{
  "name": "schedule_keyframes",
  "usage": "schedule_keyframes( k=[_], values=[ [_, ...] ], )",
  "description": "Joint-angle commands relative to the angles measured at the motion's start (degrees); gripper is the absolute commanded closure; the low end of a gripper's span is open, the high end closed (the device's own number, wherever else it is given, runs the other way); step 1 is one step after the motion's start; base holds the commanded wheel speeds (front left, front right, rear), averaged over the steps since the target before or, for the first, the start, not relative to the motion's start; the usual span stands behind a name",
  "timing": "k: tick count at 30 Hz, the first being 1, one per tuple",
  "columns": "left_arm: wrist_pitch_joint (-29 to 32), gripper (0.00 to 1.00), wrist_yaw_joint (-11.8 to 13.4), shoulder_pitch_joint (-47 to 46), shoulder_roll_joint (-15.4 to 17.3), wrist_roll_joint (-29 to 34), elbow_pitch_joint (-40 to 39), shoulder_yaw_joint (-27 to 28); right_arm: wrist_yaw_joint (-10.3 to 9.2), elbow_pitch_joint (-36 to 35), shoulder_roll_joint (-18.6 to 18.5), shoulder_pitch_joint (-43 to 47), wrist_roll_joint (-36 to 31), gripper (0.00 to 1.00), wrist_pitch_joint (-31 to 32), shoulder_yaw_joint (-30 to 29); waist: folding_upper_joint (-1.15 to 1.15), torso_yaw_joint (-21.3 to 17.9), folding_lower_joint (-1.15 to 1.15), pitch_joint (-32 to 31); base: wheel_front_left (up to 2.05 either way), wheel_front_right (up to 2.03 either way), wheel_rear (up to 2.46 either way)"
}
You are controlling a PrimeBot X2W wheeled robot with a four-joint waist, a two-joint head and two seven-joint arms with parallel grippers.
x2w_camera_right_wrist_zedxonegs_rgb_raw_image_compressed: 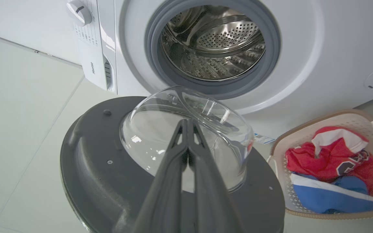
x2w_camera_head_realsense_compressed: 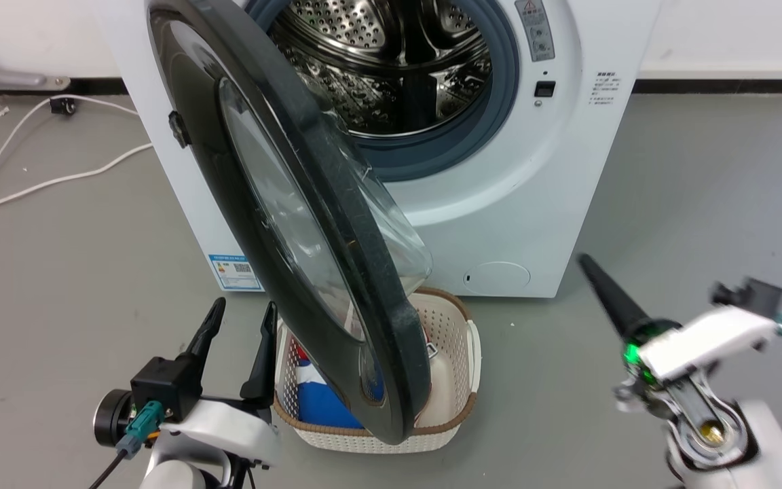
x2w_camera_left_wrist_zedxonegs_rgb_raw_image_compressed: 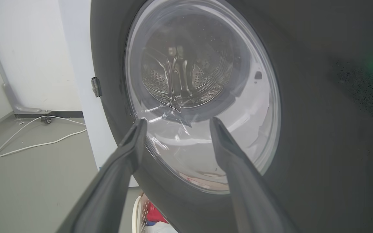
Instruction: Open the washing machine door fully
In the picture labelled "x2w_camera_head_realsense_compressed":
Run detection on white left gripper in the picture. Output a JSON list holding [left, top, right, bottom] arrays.
[[157, 296, 284, 471]]

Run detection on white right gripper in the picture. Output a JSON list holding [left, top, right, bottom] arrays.
[[577, 253, 780, 389]]

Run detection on black round washer door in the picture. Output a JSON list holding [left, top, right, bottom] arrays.
[[145, 0, 432, 446]]

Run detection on white front-load washing machine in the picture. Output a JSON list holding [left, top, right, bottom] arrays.
[[92, 0, 663, 300]]

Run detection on grey-blue rubber door gasket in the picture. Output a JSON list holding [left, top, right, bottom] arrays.
[[245, 0, 521, 183]]

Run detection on blue energy label sticker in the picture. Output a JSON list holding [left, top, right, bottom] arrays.
[[208, 254, 264, 292]]

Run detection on blue white garment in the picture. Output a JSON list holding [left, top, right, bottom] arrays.
[[294, 343, 386, 430]]

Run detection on round filter cover flap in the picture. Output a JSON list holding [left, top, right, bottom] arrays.
[[462, 261, 532, 296]]

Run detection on white basket with brown rim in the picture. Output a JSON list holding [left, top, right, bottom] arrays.
[[273, 286, 482, 454]]

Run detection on grey warning sticker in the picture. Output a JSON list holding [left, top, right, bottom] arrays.
[[515, 0, 556, 62]]

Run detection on steel washer drum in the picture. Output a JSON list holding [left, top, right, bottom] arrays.
[[265, 0, 494, 137]]

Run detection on teal plug black cable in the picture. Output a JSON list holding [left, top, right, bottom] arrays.
[[86, 400, 164, 489]]

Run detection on white power cable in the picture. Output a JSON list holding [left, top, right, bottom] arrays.
[[0, 142, 154, 218], [0, 95, 141, 247]]

